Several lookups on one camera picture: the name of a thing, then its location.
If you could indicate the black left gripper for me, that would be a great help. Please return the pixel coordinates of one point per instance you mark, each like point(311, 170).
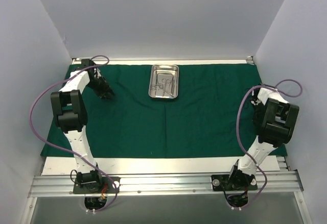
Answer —
point(102, 88)

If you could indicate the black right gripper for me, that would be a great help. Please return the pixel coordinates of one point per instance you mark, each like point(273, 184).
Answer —
point(257, 117)

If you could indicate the green surgical cloth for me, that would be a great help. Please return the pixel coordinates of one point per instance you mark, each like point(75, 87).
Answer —
point(200, 122)

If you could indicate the steel forceps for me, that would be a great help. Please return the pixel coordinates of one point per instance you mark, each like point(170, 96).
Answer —
point(156, 87)

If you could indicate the steel surgical scissors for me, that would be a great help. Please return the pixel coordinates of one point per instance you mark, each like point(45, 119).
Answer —
point(165, 83)

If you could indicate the steel instrument tray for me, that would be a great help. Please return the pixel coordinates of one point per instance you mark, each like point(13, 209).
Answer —
point(163, 71)

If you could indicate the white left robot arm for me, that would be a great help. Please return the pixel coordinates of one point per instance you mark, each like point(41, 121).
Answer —
point(70, 116)

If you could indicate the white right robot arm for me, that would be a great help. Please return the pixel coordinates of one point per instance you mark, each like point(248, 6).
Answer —
point(274, 120)

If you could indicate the steel tweezers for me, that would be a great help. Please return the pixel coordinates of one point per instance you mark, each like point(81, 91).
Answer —
point(172, 85)

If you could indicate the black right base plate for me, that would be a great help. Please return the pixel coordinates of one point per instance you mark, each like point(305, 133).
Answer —
point(229, 183)

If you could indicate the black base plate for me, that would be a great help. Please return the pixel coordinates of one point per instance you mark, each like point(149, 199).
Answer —
point(97, 188)
point(229, 183)

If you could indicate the aluminium front rail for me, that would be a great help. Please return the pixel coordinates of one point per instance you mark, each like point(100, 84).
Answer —
point(166, 184)

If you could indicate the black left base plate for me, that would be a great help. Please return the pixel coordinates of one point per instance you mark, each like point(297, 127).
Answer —
point(97, 188)

